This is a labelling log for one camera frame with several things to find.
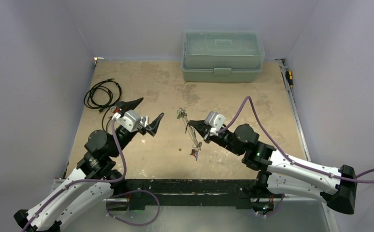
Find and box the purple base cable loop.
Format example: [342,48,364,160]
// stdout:
[105,190,160,227]

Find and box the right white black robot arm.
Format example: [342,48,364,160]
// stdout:
[188,120,357,215]

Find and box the red handled adjustable wrench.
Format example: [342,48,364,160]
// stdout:
[110,106,121,114]

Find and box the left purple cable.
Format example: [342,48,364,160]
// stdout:
[20,119,128,232]

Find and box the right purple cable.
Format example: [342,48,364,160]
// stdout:
[218,96,374,184]

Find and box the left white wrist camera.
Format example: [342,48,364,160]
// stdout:
[112,110,148,127]

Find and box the keyring with keys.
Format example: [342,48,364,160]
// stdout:
[177,108,202,161]

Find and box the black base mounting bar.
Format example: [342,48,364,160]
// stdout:
[96,178,285,211]

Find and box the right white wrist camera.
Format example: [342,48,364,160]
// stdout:
[205,111,226,135]

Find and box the yellow black screwdriver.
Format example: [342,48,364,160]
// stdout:
[285,70,293,87]

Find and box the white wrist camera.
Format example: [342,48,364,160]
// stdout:
[112,110,148,127]
[205,111,226,135]

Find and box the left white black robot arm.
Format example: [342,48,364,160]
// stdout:
[14,98,164,232]

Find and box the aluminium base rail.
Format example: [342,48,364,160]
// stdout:
[51,179,65,191]

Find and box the black coiled cable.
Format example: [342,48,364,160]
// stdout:
[84,78,125,132]

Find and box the green plastic toolbox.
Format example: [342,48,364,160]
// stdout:
[181,31,265,83]

